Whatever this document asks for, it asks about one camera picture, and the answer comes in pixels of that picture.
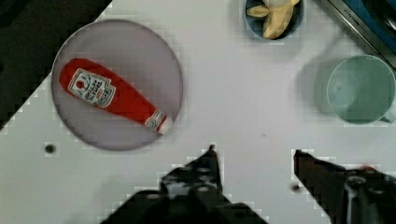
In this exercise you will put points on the yellow plush banana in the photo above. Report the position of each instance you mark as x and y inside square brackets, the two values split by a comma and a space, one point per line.
[278, 14]

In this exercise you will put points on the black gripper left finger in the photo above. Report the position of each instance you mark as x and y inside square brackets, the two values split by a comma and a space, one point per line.
[203, 171]

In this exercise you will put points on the grey round plate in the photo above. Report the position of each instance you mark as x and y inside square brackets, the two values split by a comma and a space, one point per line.
[137, 55]

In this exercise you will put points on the red plush ketchup bottle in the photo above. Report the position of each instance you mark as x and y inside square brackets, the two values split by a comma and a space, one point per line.
[98, 86]

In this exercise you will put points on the black toaster oven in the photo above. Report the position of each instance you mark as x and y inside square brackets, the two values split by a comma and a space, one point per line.
[372, 21]

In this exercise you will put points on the mint green mug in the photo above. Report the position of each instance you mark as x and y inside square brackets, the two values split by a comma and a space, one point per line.
[358, 90]

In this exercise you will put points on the blue cup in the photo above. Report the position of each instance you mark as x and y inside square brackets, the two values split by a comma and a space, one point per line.
[254, 25]

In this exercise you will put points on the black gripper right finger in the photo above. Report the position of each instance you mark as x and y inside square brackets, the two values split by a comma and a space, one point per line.
[348, 196]

